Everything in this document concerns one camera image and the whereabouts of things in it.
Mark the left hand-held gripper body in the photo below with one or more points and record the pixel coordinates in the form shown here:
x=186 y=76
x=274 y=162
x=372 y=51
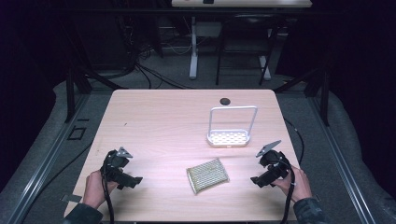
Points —
x=114 y=165

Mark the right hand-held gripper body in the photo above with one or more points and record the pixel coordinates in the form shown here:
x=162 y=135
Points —
x=274 y=165

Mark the person's right hand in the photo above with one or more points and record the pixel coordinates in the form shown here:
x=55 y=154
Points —
x=296 y=183

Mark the person's left hand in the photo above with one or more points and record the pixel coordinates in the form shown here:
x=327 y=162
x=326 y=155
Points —
x=97 y=189

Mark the white perforated sponge holder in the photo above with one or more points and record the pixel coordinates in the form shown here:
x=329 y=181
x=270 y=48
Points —
x=228 y=138

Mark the yellow-green mesh scouring sponge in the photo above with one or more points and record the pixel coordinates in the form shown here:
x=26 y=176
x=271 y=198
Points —
x=207 y=175

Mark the black tape square outline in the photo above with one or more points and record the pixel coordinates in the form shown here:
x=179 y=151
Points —
x=71 y=133

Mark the grey tape piece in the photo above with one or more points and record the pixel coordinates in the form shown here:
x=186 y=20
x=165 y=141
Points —
x=71 y=198

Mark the short black tape strip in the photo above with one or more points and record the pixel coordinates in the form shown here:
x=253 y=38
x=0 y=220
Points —
x=83 y=119

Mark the black round table grommet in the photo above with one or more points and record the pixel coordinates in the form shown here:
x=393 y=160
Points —
x=224 y=101

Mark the black metal chair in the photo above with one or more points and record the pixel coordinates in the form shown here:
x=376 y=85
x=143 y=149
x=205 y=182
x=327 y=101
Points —
x=246 y=28

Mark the white-legged background desk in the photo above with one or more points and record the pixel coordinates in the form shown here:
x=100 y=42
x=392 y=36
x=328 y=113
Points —
x=193 y=46

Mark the small black device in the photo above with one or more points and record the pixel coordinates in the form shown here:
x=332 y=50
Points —
x=208 y=1

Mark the grey aluminium floor rail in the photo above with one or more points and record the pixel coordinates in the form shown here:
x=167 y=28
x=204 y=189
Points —
x=46 y=161
x=342 y=161

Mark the black metal frame stand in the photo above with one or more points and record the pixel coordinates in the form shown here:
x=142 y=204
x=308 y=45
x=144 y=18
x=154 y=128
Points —
x=325 y=99
x=70 y=93

